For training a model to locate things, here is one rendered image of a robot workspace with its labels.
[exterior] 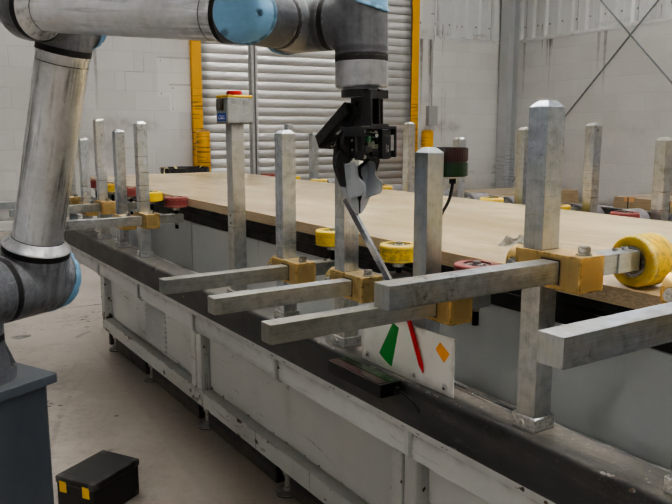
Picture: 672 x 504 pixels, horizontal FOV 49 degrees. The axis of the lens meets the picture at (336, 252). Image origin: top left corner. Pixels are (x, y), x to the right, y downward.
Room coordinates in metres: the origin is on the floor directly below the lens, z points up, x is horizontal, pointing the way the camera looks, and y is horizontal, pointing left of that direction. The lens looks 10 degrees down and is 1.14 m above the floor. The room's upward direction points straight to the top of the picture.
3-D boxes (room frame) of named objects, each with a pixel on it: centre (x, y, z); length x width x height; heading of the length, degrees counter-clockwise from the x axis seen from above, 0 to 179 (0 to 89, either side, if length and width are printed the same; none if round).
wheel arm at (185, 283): (1.58, 0.17, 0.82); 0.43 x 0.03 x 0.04; 123
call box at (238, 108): (1.89, 0.26, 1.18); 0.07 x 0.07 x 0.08; 33
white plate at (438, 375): (1.26, -0.12, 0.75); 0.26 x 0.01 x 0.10; 33
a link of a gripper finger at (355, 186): (1.27, -0.04, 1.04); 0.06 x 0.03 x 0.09; 33
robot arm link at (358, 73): (1.28, -0.05, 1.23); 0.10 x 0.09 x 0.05; 123
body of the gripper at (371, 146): (1.27, -0.05, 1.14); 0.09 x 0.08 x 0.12; 33
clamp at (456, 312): (1.23, -0.17, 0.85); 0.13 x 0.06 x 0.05; 33
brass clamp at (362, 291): (1.44, -0.03, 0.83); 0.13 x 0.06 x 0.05; 33
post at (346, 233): (1.46, -0.02, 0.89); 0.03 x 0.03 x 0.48; 33
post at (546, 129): (1.04, -0.29, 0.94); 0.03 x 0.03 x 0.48; 33
